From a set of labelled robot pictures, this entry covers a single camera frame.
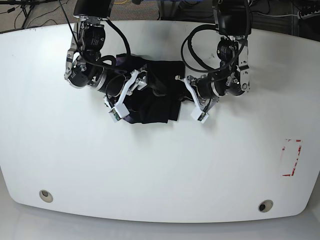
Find red tape marking rectangle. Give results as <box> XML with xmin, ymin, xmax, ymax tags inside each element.
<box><xmin>279</xmin><ymin>139</ymin><xmax>303</xmax><ymax>177</ymax></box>

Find right table grommet hole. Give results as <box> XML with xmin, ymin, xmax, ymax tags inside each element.
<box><xmin>258</xmin><ymin>199</ymin><xmax>274</xmax><ymax>213</ymax></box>

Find white power strip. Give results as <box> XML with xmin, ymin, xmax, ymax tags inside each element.
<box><xmin>297</xmin><ymin>5</ymin><xmax>320</xmax><ymax>20</ymax></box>

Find black tripod stand legs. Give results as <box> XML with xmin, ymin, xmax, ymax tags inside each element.
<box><xmin>0</xmin><ymin>0</ymin><xmax>57</xmax><ymax>34</ymax></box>

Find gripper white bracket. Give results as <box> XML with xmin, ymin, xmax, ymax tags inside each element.
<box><xmin>103</xmin><ymin>70</ymin><xmax>167</xmax><ymax>123</ymax></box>
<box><xmin>175</xmin><ymin>74</ymin><xmax>220</xmax><ymax>124</ymax></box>

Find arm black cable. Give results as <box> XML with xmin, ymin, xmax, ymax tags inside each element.
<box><xmin>57</xmin><ymin>0</ymin><xmax>133</xmax><ymax>76</ymax></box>
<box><xmin>180</xmin><ymin>0</ymin><xmax>252</xmax><ymax>83</ymax></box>

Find table grommet hole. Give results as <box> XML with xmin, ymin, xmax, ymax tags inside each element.
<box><xmin>39</xmin><ymin>190</ymin><xmax>53</xmax><ymax>203</ymax></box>
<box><xmin>258</xmin><ymin>199</ymin><xmax>274</xmax><ymax>213</ymax></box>

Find left table grommet hole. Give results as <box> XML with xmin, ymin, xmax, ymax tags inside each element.
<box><xmin>39</xmin><ymin>190</ymin><xmax>53</xmax><ymax>203</ymax></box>

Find black t-shirt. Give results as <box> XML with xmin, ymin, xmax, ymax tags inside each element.
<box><xmin>116</xmin><ymin>53</ymin><xmax>187</xmax><ymax>124</ymax></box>

